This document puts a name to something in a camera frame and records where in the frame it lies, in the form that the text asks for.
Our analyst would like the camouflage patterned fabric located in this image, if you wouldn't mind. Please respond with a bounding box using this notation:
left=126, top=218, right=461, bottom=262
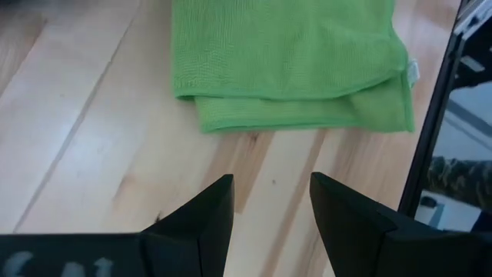
left=426, top=155, right=492, bottom=212

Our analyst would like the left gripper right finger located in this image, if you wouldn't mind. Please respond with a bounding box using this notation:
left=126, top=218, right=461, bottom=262
left=309, top=172, right=492, bottom=277

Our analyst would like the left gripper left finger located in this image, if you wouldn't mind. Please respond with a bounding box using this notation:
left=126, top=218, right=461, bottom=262
left=0, top=173, right=235, bottom=277

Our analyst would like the black aluminium table frame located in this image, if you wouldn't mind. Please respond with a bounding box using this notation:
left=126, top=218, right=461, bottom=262
left=397, top=0, right=492, bottom=219

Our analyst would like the green microfiber towel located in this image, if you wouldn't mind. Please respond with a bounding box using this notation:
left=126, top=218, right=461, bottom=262
left=171, top=0, right=421, bottom=135

